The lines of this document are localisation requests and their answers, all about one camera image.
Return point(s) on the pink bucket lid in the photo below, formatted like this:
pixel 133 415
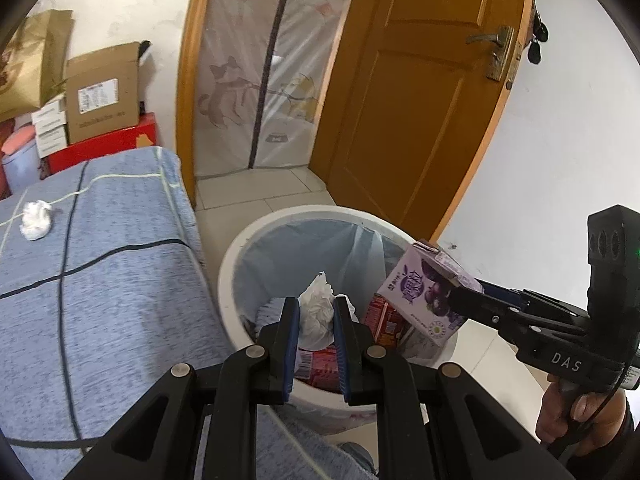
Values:
pixel 17 141

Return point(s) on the pale blue bin liner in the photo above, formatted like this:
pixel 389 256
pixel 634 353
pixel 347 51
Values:
pixel 300 255

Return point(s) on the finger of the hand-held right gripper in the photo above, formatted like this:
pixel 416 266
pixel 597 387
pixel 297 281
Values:
pixel 502 294
pixel 480 307

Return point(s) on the white round trash bin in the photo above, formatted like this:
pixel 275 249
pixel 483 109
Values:
pixel 230 280

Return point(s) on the person's right hand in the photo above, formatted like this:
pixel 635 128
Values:
pixel 595 425

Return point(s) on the translucent printed screen curtain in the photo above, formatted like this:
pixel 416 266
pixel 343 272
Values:
pixel 270 70

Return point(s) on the white tissue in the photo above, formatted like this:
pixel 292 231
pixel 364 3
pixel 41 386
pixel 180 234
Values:
pixel 36 220
pixel 317 310

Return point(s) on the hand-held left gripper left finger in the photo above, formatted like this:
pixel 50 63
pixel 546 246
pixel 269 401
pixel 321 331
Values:
pixel 292 355

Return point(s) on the gold paper shopping bag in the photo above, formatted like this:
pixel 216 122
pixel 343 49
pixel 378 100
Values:
pixel 30 65

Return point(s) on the wooden door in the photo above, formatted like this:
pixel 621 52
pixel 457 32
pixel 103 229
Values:
pixel 415 110

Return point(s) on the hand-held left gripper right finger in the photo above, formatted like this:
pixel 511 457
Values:
pixel 341 355

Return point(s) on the small red snack packet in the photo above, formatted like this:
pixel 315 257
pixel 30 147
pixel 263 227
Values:
pixel 384 320

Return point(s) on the blue checked tablecloth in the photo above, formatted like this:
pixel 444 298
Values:
pixel 125 310

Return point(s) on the wooden door frame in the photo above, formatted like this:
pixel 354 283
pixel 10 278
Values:
pixel 192 85

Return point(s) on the brown cardboard box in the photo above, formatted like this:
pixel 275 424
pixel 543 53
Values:
pixel 102 97

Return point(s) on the small white box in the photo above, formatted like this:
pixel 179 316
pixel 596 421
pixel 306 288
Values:
pixel 52 144
pixel 51 128
pixel 49 111

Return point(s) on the red flat gift box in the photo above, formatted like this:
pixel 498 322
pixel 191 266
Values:
pixel 105 147

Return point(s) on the bunch of dark keys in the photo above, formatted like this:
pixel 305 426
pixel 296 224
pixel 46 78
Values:
pixel 537 35

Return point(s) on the pale blue plastic bucket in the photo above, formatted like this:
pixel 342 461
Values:
pixel 20 172

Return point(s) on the purple milk carton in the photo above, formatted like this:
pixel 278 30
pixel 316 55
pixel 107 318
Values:
pixel 415 295

